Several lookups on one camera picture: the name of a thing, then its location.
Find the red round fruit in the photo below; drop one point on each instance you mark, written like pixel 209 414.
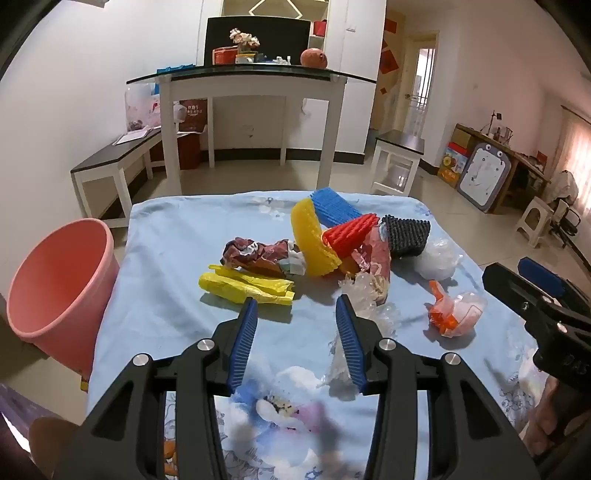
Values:
pixel 314 58

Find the grey drawing board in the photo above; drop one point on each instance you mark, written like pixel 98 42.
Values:
pixel 485 177

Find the black foam net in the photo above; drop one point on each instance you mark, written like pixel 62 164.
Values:
pixel 406 235

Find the white plastic bag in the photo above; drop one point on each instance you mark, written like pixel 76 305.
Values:
pixel 436 261

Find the black-top white bench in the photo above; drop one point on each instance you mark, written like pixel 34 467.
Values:
pixel 101 159

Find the wooden desk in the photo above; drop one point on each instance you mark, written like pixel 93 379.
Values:
pixel 521 159

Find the red box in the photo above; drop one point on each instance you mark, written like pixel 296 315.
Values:
pixel 224 56

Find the yellow foam net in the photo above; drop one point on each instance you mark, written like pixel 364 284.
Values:
pixel 307 230

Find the small white side table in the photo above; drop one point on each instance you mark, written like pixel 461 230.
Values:
pixel 399 141

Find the dark red carton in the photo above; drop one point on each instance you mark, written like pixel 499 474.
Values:
pixel 191 138

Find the open doorway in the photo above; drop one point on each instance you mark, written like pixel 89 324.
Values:
pixel 422 83

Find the orange plastic bag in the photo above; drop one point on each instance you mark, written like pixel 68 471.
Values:
pixel 450 314

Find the blue floral table cloth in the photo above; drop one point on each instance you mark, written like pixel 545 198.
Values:
pixel 175 249

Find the pink plastic bucket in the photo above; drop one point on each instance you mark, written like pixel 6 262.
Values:
pixel 60 286

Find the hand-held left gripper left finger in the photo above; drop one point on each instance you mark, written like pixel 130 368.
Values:
pixel 242 341

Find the person's right hand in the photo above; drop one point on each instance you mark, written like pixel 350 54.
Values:
pixel 542 415

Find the red foam net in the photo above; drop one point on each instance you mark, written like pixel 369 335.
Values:
pixel 351 233

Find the clear plastic film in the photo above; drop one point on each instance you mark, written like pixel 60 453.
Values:
pixel 339 374

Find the brown printed wrapper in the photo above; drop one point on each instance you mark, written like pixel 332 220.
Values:
pixel 258 254

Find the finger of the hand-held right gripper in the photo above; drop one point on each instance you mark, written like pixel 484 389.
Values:
pixel 542 277
pixel 512 286

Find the pink plastic bag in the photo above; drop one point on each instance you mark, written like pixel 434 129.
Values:
pixel 141 106

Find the colourful printed box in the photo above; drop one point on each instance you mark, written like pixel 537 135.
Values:
pixel 451 164

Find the purple object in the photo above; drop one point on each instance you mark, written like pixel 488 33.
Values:
pixel 16 410

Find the black television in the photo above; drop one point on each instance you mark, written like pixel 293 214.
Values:
pixel 277 37

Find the flower bouquet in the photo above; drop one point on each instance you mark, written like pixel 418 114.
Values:
pixel 244 39

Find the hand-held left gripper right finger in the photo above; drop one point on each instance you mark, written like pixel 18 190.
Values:
pixel 349 341

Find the white glass-top console table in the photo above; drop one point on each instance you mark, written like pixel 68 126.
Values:
pixel 249 85

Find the red wall decoration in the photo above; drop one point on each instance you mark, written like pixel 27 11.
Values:
pixel 390 60

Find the yellow plastic bag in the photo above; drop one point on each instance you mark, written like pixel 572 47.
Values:
pixel 231 284

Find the blue foam net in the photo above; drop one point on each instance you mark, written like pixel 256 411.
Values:
pixel 334 207

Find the white plastic stool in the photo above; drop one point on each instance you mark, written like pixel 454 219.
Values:
pixel 535 219

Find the clear plastic bag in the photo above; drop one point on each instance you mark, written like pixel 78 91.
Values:
pixel 364 295

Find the white paper sheet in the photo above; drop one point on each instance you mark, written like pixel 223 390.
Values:
pixel 133 137

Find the black office chair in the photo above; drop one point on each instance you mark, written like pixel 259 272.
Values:
pixel 567 207

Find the red plastic wrapper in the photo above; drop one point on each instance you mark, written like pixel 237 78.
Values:
pixel 376 258

